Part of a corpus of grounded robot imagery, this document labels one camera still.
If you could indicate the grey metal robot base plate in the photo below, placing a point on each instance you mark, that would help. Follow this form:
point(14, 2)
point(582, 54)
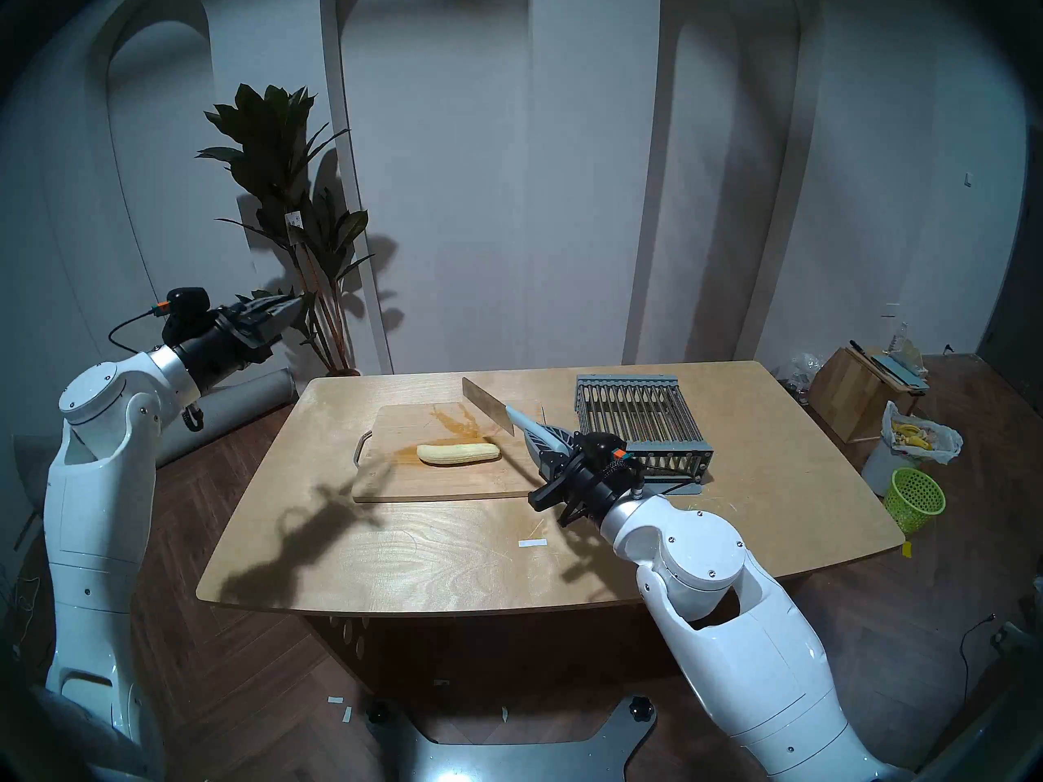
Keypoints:
point(505, 760)

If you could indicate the wooden cutting board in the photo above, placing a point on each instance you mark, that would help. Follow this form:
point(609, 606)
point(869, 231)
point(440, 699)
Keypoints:
point(440, 483)

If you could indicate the peeled pale banana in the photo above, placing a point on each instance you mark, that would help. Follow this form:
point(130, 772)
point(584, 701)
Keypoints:
point(458, 454)

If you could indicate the green mesh basket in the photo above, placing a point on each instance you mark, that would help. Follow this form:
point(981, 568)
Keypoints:
point(914, 499)

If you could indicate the tall potted green plant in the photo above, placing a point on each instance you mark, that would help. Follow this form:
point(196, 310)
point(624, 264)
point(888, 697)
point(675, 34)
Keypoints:
point(277, 145)

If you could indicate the grey slotted knife rack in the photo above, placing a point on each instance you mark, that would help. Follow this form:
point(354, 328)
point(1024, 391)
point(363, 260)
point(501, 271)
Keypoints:
point(644, 414)

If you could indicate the grey blue flat board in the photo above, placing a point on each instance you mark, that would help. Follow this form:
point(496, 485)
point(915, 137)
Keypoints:
point(900, 371)

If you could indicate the black base knob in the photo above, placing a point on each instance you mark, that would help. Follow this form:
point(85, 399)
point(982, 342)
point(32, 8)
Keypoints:
point(380, 714)
point(640, 708)

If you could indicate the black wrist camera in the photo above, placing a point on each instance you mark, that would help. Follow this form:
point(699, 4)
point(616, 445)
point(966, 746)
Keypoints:
point(186, 306)
point(605, 446)

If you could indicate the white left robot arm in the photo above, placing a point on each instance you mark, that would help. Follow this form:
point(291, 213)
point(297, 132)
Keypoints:
point(98, 495)

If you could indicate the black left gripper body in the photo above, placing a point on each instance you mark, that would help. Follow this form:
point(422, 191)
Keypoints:
point(220, 344)

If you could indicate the cardboard box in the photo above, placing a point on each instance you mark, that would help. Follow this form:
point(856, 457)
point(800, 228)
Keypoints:
point(847, 397)

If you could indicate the clear plastic bag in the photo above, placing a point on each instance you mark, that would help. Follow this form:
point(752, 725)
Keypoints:
point(803, 373)

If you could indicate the clear plastic bottle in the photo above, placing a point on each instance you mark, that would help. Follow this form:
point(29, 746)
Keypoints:
point(903, 340)

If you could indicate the rolled grey mat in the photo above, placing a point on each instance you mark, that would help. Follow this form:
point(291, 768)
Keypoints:
point(244, 393)

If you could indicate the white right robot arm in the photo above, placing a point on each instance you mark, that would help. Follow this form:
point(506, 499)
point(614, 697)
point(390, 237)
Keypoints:
point(733, 626)

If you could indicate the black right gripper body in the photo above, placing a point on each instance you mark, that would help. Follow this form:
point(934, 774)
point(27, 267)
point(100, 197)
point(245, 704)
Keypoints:
point(583, 491)

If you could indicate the white bag of banana peels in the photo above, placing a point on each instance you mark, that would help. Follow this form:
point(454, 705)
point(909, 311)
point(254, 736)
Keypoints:
point(937, 442)

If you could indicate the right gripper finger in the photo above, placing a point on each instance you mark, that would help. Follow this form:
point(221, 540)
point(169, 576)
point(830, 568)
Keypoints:
point(544, 456)
point(562, 440)

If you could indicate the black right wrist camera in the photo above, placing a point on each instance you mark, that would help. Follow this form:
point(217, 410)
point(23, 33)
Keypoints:
point(605, 446)

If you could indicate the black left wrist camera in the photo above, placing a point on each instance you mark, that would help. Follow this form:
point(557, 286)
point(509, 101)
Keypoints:
point(186, 306)

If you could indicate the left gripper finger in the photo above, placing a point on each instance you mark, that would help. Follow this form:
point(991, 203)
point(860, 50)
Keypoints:
point(269, 306)
point(269, 328)

